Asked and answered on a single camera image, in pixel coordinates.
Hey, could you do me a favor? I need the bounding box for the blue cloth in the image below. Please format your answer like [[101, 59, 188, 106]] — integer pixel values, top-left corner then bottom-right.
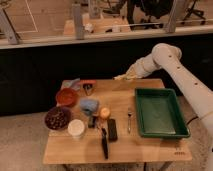
[[79, 98, 99, 116]]

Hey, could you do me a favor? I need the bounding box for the black cable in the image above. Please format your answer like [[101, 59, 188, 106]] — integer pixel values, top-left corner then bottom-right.
[[185, 115, 201, 127]]

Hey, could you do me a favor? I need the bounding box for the orange handled tool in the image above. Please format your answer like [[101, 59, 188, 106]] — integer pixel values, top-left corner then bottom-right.
[[80, 80, 96, 96]]

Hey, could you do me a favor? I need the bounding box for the white cup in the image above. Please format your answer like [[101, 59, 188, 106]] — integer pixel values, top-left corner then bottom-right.
[[68, 119, 85, 138]]

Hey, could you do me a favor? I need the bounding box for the black office chair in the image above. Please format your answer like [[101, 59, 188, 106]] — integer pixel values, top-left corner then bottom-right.
[[102, 0, 207, 30]]

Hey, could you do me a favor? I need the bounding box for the black handled knife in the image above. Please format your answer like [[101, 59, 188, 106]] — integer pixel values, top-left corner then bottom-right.
[[101, 128, 108, 159]]

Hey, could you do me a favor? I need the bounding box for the red bowl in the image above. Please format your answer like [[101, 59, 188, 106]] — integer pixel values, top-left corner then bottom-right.
[[55, 88, 78, 106]]

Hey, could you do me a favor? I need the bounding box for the black rectangular block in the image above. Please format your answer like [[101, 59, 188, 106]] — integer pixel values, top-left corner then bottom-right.
[[107, 119, 118, 141]]

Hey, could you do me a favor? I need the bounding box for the small dark object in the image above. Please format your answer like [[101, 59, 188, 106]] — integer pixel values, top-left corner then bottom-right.
[[88, 116, 97, 128]]

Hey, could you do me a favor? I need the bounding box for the orange fruit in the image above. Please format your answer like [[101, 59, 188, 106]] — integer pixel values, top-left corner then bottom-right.
[[99, 107, 111, 119]]

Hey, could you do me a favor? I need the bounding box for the yellow banana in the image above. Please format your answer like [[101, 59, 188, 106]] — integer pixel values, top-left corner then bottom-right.
[[114, 74, 136, 80]]

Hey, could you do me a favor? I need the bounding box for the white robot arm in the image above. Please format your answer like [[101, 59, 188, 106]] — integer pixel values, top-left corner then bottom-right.
[[125, 43, 213, 171]]

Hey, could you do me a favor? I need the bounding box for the green plastic tray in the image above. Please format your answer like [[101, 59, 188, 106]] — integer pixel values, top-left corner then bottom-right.
[[135, 88, 190, 139]]

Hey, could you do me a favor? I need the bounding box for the silver fork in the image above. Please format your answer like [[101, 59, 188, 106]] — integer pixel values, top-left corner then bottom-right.
[[127, 108, 132, 134]]

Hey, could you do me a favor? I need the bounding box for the dark bowl with beans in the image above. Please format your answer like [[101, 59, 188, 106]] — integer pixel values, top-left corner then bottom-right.
[[44, 106, 71, 130]]

